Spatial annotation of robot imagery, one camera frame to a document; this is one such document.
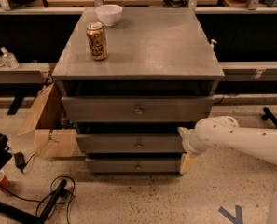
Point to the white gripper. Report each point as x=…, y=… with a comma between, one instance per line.
x=187, y=144

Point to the small white pump bottle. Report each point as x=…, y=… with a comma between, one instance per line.
x=213, y=44

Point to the gold beverage can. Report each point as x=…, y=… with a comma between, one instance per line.
x=97, y=41

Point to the black metal stand base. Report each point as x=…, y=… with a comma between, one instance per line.
x=30, y=211

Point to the brown cardboard box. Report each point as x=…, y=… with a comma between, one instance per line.
x=51, y=140

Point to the white ceramic bowl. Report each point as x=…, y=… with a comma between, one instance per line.
x=109, y=15

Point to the black stand leg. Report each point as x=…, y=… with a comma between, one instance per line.
x=269, y=115

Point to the grey bottom drawer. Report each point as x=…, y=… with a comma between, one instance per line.
x=167, y=165

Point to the black power adapter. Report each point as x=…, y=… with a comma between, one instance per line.
x=19, y=160

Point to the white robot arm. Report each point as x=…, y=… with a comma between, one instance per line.
x=225, y=131

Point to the red plastic cup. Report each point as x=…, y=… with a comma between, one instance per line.
x=4, y=183

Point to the grey drawer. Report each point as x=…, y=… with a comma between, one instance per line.
x=130, y=143
x=167, y=165
x=136, y=109

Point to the grey top drawer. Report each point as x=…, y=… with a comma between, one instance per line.
x=136, y=109

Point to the grey wooden drawer cabinet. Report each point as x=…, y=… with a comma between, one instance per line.
x=153, y=52

